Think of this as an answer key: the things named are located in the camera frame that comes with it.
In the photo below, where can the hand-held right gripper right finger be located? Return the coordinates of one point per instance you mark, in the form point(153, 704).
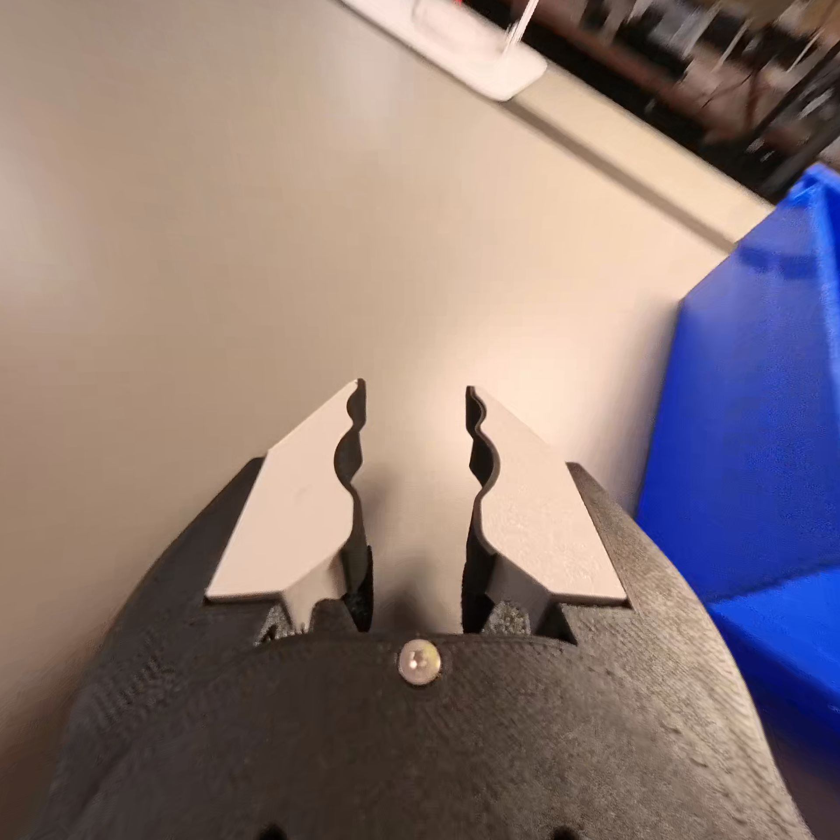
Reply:
point(551, 531)

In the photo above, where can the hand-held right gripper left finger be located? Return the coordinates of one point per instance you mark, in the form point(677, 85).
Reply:
point(289, 525)

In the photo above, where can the blue plastic bin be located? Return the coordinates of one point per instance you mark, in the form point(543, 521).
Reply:
point(754, 394)

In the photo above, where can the white document stand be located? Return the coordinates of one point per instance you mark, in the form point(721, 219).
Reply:
point(485, 65)

